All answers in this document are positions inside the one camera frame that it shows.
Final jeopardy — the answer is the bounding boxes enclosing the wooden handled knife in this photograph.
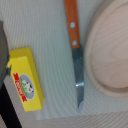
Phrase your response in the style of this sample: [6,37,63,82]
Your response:
[64,0,85,112]

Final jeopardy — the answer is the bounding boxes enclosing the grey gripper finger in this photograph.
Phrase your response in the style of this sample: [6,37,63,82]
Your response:
[0,21,11,85]

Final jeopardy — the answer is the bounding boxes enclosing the round wooden plate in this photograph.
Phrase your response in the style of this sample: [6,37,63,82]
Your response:
[85,0,128,98]

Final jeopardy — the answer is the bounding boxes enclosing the beige woven placemat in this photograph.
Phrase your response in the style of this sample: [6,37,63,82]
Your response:
[0,0,128,128]

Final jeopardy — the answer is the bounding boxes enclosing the yellow butter box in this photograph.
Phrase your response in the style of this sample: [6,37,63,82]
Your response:
[8,47,43,111]

